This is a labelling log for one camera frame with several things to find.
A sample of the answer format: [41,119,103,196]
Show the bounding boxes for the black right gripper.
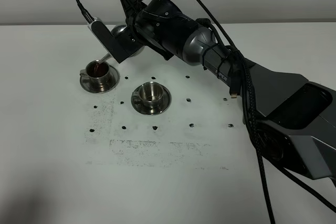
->
[120,0,200,60]

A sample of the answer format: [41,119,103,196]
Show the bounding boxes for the stainless steel teapot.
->
[94,24,145,63]

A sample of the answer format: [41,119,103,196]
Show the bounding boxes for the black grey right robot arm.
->
[120,0,335,179]

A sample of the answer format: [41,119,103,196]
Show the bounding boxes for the steel teacup far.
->
[79,61,110,81]

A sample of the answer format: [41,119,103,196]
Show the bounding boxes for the steel teacup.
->
[79,61,110,81]
[131,81,164,107]

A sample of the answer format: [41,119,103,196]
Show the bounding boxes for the steel teacup near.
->
[131,81,164,107]

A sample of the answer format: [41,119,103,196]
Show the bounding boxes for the steel saucer far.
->
[80,64,120,94]

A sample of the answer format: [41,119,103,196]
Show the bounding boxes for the steel saucer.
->
[131,85,172,115]
[80,64,120,94]

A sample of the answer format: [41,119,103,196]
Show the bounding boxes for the steel saucer near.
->
[131,85,172,115]

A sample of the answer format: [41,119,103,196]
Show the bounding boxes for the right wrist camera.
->
[87,16,144,64]

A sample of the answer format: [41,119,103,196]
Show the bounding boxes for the black braided cable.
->
[172,0,336,224]

